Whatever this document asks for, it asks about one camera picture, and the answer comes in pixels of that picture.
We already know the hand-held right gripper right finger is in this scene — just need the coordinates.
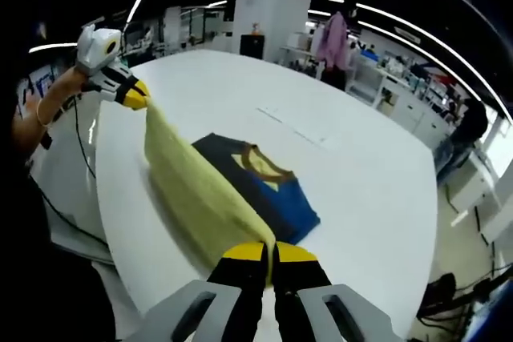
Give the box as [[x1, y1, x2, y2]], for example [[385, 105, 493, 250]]
[[274, 241, 406, 342]]

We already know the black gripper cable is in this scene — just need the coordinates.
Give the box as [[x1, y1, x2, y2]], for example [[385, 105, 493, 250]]
[[27, 91, 111, 247]]

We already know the person's dark clothing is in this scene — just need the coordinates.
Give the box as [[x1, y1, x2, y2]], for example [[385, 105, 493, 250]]
[[0, 137, 117, 342]]

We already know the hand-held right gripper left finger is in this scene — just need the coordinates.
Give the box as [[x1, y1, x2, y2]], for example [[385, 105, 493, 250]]
[[138, 240, 269, 342]]

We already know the white cabinet row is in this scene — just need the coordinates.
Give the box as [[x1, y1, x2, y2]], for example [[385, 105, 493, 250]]
[[348, 49, 462, 151]]

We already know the white ceiling light strip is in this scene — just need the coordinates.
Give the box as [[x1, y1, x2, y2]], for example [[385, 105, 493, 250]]
[[356, 19, 484, 103], [355, 2, 513, 123], [126, 0, 152, 25]]

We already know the black tripod stand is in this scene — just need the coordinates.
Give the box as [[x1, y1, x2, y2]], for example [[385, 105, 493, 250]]
[[418, 264, 513, 321]]

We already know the yellow blue grey garment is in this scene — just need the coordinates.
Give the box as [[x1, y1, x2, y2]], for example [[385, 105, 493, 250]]
[[143, 99, 321, 291]]

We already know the thin bracelet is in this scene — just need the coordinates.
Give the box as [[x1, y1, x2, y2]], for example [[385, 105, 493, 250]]
[[34, 99, 52, 129]]

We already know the person's left hand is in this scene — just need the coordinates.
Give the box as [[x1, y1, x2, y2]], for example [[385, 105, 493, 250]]
[[39, 65, 101, 127]]

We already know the black cabinet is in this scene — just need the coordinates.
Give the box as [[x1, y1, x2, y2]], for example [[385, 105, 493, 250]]
[[239, 34, 265, 61]]

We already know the wide white square pillar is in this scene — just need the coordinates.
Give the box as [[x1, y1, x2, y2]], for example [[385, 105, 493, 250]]
[[232, 0, 316, 65]]

